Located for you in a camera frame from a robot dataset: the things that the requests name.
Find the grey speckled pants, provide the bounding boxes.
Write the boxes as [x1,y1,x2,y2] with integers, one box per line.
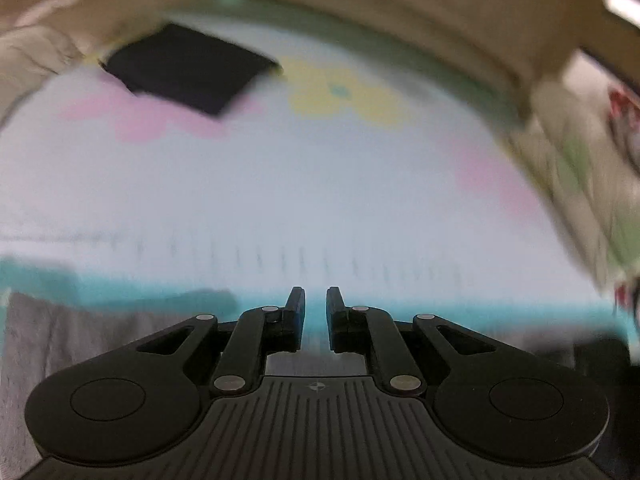
[1,289,239,417]

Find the pastel patterned bed sheet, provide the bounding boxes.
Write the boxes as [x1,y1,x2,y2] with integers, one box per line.
[0,0,616,466]

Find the folded black garment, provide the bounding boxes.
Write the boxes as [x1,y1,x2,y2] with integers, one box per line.
[101,23,281,116]

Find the floral cream pillow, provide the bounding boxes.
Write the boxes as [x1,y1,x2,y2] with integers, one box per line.
[508,79,639,294]

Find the beige pillow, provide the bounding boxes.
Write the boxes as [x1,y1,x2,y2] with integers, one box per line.
[0,25,84,124]

